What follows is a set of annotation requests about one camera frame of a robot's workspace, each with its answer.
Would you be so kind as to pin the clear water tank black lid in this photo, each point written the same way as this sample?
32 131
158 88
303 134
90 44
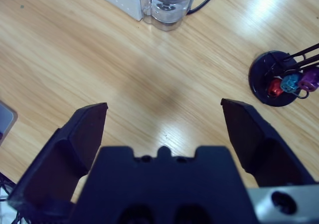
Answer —
169 12

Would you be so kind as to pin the black capsule holder with rods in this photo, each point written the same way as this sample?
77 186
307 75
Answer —
259 84

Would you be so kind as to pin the purple coffee capsule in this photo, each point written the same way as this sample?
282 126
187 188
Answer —
310 79

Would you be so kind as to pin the teal coffee capsule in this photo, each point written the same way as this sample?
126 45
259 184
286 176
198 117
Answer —
290 82

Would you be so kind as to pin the silver mount plate dark post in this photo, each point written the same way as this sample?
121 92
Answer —
6 120

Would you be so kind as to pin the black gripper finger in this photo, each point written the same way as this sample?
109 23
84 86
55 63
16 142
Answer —
264 154
49 164

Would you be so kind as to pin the red coffee capsule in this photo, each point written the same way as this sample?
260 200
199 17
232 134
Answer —
274 88

